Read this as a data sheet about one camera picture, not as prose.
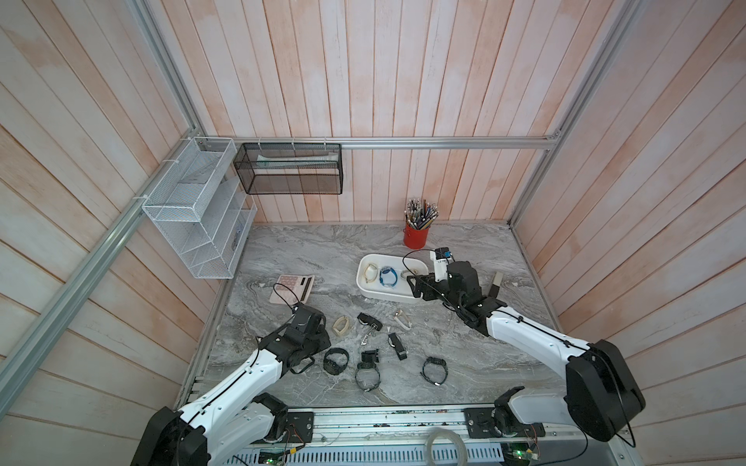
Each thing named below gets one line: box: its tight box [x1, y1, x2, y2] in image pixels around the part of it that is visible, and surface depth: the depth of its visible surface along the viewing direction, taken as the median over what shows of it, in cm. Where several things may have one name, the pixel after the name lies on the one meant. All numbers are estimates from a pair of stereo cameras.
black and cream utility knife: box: [488, 270, 504, 299], surface depth 99 cm
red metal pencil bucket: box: [403, 223, 431, 250], surface depth 115 cm
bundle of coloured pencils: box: [404, 198, 440, 231], surface depth 103 cm
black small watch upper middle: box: [361, 347, 380, 364], surface depth 83 cm
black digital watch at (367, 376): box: [354, 362, 382, 393], surface depth 83 cm
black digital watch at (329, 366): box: [322, 347, 350, 376], surface depth 82 cm
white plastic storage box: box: [356, 253, 430, 304], surface depth 104 cm
